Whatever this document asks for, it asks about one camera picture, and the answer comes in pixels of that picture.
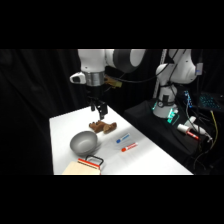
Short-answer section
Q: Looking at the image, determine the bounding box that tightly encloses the blue pen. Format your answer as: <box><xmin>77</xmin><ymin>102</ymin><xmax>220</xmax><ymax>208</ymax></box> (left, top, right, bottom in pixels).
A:
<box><xmin>115</xmin><ymin>132</ymin><xmax>131</xmax><ymax>145</ymax></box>

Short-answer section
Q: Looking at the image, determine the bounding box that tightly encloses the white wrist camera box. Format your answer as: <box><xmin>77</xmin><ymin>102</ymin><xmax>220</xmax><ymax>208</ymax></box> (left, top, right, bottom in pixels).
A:
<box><xmin>69</xmin><ymin>71</ymin><xmax>87</xmax><ymax>85</ymax></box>

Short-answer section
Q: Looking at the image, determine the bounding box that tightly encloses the white roll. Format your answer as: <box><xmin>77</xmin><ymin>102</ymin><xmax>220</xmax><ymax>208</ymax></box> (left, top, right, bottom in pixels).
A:
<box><xmin>176</xmin><ymin>123</ymin><xmax>190</xmax><ymax>135</ymax></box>

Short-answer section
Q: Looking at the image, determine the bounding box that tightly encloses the laptop with lit keyboard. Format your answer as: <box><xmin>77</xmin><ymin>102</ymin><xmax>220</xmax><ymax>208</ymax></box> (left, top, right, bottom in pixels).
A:
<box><xmin>197</xmin><ymin>92</ymin><xmax>224</xmax><ymax>114</ymax></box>

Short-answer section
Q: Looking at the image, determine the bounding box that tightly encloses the grey metal bowl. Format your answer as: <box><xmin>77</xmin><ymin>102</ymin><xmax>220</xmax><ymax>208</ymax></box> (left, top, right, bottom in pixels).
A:
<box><xmin>69</xmin><ymin>130</ymin><xmax>101</xmax><ymax>157</ymax></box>

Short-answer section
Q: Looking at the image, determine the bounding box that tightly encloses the green lit control box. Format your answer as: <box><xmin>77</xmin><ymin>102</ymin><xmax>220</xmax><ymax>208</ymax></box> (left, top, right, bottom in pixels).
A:
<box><xmin>167</xmin><ymin>109</ymin><xmax>180</xmax><ymax>125</ymax></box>

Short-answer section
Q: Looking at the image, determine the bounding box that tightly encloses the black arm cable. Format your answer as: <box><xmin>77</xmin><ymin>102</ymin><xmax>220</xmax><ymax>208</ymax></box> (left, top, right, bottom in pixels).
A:
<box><xmin>105</xmin><ymin>49</ymin><xmax>180</xmax><ymax>85</ymax></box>

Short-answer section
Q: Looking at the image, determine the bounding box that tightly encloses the yellow cable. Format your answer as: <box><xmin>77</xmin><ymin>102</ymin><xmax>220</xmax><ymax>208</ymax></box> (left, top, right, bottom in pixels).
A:
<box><xmin>209</xmin><ymin>109</ymin><xmax>220</xmax><ymax>144</ymax></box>

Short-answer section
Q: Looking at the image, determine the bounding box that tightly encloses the red marker with white body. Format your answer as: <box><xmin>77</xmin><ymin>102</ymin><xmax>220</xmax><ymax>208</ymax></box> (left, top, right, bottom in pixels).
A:
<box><xmin>185</xmin><ymin>129</ymin><xmax>201</xmax><ymax>141</ymax></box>

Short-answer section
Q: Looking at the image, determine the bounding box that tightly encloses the light wooden board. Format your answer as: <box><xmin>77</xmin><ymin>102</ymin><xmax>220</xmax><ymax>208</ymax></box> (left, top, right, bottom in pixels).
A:
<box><xmin>62</xmin><ymin>161</ymin><xmax>102</xmax><ymax>176</ymax></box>

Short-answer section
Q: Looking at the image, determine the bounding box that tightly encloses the black curtain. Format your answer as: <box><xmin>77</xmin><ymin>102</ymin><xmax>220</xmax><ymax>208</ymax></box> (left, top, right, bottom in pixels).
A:
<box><xmin>0</xmin><ymin>49</ymin><xmax>224</xmax><ymax>176</ymax></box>

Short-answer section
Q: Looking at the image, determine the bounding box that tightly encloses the yellow tag on wrist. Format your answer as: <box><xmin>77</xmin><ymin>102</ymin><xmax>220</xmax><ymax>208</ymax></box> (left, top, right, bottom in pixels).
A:
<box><xmin>104</xmin><ymin>76</ymin><xmax>123</xmax><ymax>90</ymax></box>

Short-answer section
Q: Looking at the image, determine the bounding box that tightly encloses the blue lit electronics box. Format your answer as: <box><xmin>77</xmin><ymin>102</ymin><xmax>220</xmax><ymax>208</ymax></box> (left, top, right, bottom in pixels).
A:
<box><xmin>183</xmin><ymin>89</ymin><xmax>195</xmax><ymax>110</ymax></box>

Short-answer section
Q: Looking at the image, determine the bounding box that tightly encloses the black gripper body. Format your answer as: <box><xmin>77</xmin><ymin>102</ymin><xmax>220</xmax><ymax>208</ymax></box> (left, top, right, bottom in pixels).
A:
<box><xmin>85</xmin><ymin>85</ymin><xmax>109</xmax><ymax>108</ymax></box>

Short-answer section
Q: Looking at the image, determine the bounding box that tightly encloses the black robot stand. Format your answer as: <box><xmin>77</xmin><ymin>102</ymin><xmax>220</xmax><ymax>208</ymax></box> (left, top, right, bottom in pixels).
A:
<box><xmin>123</xmin><ymin>98</ymin><xmax>203</xmax><ymax>160</ymax></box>

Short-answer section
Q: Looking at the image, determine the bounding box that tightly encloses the red pen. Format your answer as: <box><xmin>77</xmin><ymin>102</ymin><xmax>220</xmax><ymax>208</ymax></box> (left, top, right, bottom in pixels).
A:
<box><xmin>120</xmin><ymin>141</ymin><xmax>139</xmax><ymax>153</ymax></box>

